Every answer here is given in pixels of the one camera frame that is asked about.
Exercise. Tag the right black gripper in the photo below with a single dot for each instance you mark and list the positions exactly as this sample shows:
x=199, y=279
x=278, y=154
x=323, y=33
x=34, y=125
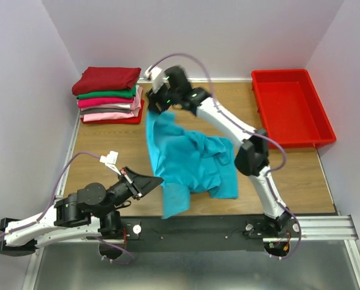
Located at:
x=155, y=100

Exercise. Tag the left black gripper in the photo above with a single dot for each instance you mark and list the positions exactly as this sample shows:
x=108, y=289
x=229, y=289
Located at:
x=132, y=183

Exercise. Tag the teal t shirt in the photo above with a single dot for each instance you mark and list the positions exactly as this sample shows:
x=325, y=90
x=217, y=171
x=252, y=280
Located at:
x=189, y=162

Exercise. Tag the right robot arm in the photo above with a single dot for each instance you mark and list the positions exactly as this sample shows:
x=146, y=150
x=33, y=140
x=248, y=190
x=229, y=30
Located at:
x=171, y=87

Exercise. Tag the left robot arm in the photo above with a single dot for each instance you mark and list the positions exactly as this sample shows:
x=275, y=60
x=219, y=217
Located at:
x=92, y=211

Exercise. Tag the green folded shirt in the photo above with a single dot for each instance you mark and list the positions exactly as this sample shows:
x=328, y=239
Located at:
x=126, y=93

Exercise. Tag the dark red folded shirt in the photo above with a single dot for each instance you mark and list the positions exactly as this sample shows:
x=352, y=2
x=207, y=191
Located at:
x=106, y=79

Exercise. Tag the grey folded shirt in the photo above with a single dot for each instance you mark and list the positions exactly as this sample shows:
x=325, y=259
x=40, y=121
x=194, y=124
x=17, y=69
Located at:
x=103, y=110

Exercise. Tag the magenta folded shirt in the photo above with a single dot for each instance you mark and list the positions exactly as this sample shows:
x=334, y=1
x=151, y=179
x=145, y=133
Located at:
x=90, y=102

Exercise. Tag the red plastic bin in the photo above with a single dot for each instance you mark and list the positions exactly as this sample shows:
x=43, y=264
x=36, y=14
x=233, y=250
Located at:
x=290, y=108

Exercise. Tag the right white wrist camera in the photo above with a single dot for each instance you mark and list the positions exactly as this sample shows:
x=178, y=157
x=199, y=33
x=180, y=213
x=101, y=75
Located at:
x=156, y=76

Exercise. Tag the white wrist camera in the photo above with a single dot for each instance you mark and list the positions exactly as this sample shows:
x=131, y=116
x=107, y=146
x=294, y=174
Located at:
x=156, y=76
x=110, y=161

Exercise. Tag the back aluminium rail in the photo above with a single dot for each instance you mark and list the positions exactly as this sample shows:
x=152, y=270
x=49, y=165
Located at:
x=219, y=80

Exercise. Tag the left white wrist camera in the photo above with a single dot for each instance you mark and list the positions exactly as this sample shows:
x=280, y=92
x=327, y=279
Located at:
x=110, y=161

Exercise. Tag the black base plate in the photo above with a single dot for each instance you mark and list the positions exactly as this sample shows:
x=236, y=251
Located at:
x=247, y=232

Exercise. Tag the aluminium frame rail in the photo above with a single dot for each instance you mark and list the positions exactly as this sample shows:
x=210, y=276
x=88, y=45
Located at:
x=312, y=228

